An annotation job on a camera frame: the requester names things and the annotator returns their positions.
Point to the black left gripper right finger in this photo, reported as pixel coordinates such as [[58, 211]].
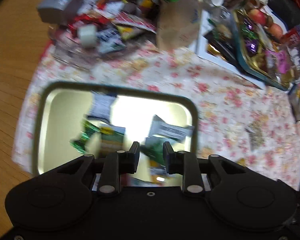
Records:
[[188, 165]]

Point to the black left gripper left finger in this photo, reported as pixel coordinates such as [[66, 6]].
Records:
[[112, 170]]

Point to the yellow green snack packet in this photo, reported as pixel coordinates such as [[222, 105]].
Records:
[[112, 138]]

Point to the grey white snack bar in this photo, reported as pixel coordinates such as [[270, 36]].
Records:
[[176, 133]]

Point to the white floral snack packet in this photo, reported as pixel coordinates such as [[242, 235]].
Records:
[[88, 131]]

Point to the gold heart chocolate packet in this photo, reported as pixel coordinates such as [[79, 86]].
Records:
[[256, 137]]

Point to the red biscuit packet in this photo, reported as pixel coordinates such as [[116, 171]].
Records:
[[149, 176]]

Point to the white black snack packet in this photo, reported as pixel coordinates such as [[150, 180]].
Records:
[[101, 106]]

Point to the glass dish of snacks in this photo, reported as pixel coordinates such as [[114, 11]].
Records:
[[123, 26]]

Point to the empty gold metal tray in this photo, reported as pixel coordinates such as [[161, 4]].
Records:
[[81, 118]]

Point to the floral tablecloth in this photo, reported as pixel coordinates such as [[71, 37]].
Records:
[[226, 103]]

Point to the white board under tray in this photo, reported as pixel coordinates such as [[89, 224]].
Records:
[[218, 52]]

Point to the white roll of tape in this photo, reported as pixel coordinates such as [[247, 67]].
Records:
[[87, 35]]

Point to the pink snack bag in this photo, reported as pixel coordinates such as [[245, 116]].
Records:
[[277, 62]]

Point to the teal gold snack tray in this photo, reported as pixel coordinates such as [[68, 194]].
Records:
[[251, 41]]

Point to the brown paper bag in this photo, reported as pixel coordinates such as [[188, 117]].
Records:
[[178, 24]]

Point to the red apple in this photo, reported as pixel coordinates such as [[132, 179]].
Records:
[[258, 16]]

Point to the grey cardboard box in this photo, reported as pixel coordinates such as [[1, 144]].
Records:
[[58, 11]]

